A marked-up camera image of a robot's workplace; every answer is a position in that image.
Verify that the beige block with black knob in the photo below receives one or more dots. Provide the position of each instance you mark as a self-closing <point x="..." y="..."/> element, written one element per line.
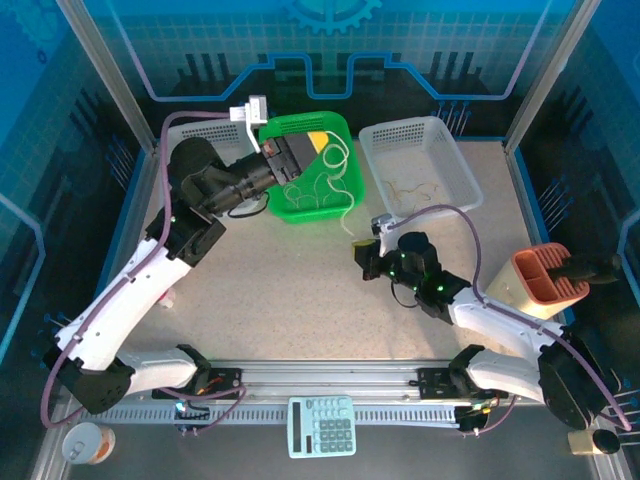
<point x="592" y="442"/>

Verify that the orange and cream holder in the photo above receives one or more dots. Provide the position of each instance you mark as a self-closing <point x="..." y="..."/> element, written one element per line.
<point x="535" y="270"/>

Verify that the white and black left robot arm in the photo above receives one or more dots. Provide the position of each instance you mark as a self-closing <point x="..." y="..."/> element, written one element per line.
<point x="130" y="295"/>

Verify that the light blue calculator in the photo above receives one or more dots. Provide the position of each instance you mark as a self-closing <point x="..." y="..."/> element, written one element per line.
<point x="322" y="427"/>

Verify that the aluminium frame post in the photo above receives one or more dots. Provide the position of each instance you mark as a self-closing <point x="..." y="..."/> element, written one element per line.
<point x="545" y="75"/>
<point x="107" y="75"/>

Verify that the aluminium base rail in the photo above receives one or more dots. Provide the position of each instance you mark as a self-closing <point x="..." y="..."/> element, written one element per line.
<point x="325" y="372"/>

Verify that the white plastic basket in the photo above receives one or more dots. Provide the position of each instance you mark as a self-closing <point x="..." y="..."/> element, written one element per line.
<point x="425" y="150"/>
<point x="210" y="132"/>

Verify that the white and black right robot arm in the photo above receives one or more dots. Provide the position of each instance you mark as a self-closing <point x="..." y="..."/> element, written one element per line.
<point x="505" y="320"/>

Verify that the green plastic basket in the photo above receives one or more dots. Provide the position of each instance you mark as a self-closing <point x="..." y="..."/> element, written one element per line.
<point x="300" y="216"/>

